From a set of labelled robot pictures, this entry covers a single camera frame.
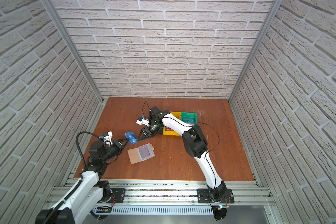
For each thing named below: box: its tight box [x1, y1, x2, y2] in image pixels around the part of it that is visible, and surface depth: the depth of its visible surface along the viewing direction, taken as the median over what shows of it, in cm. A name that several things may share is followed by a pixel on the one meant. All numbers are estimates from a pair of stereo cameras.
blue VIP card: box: [124, 131, 139, 145], surface depth 85 cm
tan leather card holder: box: [127, 142, 155, 165], surface depth 91 cm
